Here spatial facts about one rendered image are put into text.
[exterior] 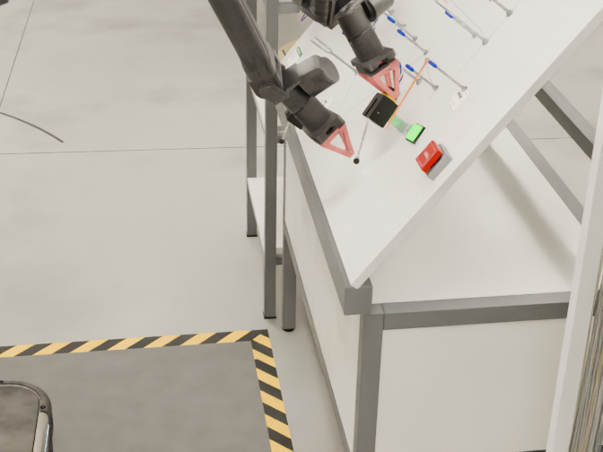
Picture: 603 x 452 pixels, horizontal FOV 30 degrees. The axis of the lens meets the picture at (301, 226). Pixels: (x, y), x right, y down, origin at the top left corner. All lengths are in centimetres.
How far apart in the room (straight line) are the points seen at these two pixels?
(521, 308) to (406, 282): 24
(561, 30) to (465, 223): 62
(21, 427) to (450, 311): 116
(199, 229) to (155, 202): 28
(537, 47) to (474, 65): 18
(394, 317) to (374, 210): 22
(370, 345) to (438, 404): 22
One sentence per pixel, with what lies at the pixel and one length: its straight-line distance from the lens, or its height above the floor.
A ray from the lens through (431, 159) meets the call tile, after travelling 211.
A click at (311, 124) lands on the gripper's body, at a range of 224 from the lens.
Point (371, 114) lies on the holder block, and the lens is 229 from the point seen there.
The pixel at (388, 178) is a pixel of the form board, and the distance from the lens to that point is 228.
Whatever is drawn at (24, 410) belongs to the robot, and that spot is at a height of 24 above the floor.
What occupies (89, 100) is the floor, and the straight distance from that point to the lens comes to 536.
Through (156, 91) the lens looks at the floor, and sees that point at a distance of 543.
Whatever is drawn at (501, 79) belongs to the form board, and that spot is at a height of 124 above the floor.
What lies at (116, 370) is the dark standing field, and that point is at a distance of 344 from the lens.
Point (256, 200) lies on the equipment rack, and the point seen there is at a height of 24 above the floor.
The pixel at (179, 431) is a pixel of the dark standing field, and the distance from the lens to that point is 319.
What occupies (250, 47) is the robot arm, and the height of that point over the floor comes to 130.
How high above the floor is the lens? 199
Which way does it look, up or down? 28 degrees down
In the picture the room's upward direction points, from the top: 1 degrees clockwise
